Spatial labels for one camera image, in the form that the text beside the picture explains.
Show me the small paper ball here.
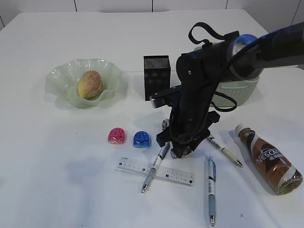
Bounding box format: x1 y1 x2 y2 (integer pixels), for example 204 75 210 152
161 119 170 130

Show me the clear plastic ruler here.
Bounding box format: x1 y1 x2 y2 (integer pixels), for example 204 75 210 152
116 157 194 186

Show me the blue white gel pen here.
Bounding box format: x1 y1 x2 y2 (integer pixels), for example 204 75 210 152
207 156 216 227

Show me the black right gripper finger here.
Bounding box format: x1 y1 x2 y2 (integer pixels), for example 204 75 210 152
172 142 184 159
186 137 204 152

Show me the green wavy glass plate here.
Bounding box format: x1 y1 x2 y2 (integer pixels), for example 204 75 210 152
45 58 122 108

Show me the green plastic woven basket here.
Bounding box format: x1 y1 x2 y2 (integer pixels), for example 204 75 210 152
193 46 259 107

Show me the sugared bread loaf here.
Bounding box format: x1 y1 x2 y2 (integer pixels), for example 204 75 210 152
77 70 104 99

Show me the blue pencil sharpener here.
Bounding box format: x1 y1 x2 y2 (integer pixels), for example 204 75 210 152
133 131 151 148

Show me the cream ballpoint pen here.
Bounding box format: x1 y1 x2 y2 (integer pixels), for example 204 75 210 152
207 135 243 168

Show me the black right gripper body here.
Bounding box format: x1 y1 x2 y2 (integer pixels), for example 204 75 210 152
156 42 228 147

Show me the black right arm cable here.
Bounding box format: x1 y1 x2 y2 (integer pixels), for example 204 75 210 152
189 22 304 112

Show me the large paper ball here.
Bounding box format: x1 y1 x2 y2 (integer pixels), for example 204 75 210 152
171 145 192 159

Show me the brown Nescafe coffee bottle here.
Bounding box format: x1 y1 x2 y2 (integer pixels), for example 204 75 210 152
235 124 303 195

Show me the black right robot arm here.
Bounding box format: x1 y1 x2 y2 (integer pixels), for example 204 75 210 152
150 22 304 158

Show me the pink pencil sharpener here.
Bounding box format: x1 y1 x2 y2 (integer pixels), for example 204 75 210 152
108 127 125 144

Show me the black mesh pen holder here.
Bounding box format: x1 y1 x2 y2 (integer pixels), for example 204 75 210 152
143 55 171 101

